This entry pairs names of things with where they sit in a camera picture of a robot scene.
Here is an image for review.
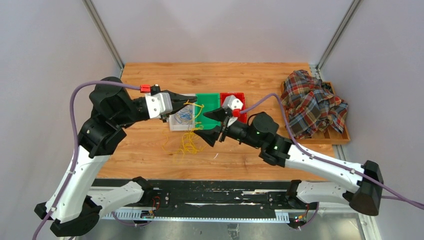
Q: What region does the green plastic bin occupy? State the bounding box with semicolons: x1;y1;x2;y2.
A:
194;93;221;130

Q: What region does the white plastic bin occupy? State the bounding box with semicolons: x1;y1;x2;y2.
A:
168;104;196;131

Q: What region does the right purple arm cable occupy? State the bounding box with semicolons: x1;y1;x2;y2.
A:
233;93;424;229

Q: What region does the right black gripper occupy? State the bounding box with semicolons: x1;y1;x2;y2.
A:
193;107;262;149

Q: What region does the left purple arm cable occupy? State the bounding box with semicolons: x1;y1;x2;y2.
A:
32;80;160;240

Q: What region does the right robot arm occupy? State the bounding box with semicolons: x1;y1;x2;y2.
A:
194;112;384;216

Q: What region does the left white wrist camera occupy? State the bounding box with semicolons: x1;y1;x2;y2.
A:
144;92;174;119

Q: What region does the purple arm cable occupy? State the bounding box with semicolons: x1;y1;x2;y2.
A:
233;93;424;229
32;80;160;240

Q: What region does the aluminium frame rail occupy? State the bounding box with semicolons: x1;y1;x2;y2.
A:
71;190;374;223

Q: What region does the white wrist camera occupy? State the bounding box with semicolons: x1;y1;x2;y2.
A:
221;95;244;127
144;92;174;119

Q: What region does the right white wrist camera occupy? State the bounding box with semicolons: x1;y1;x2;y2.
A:
221;95;244;127

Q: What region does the yellow cable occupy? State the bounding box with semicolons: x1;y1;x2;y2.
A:
160;99;208;165

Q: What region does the blue cable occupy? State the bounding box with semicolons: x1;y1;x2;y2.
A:
172;109;194;124

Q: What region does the wooden tray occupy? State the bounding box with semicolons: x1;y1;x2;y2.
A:
296;82;350;145

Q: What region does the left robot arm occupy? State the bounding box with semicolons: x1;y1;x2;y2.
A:
34;76;197;238

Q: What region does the red plastic bin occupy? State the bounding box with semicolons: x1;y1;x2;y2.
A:
219;92;248;124

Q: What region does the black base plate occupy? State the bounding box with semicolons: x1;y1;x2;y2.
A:
125;179;317;219

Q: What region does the plaid cloth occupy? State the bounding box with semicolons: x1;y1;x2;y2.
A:
280;69;349;140

